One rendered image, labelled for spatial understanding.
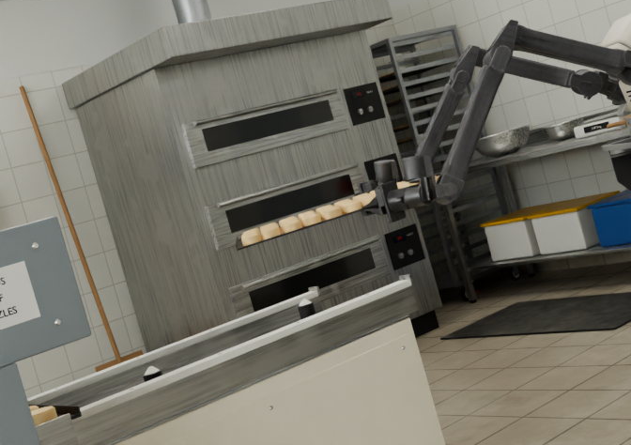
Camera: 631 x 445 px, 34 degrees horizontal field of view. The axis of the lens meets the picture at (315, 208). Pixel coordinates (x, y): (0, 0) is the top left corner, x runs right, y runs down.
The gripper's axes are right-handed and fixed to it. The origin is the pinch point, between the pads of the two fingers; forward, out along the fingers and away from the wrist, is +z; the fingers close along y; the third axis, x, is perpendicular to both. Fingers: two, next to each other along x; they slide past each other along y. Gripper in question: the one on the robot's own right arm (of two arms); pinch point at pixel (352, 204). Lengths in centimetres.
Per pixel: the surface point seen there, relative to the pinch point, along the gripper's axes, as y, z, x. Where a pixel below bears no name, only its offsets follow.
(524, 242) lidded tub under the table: -70, -319, -145
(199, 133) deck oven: 45, -130, -197
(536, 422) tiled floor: -101, -83, -14
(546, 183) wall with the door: -44, -387, -157
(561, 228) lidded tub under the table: -65, -315, -115
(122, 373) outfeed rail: -11, 129, 46
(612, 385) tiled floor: -102, -122, -1
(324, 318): -11, 109, 79
